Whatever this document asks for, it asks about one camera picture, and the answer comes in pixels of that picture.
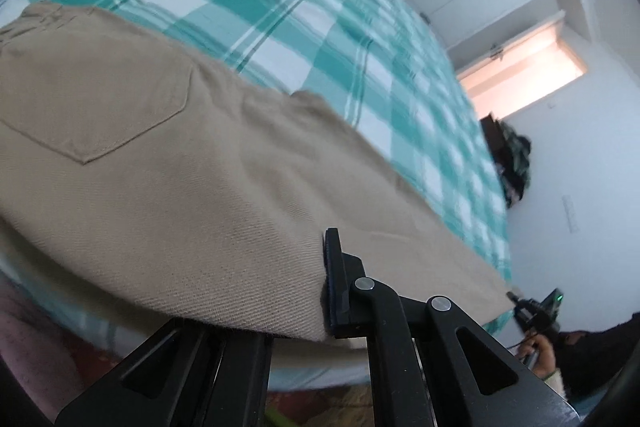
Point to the beige khaki pants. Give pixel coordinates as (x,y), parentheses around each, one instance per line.
(137,170)

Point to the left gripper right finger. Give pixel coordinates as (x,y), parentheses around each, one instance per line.
(430,363)

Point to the dark clothes pile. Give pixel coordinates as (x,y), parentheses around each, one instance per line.
(510,152)

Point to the person's right hand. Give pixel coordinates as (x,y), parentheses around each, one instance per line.
(539,347)

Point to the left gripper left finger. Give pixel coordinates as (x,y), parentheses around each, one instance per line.
(186,374)

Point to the pink fleece clothing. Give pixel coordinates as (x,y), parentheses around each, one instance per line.
(32,348)

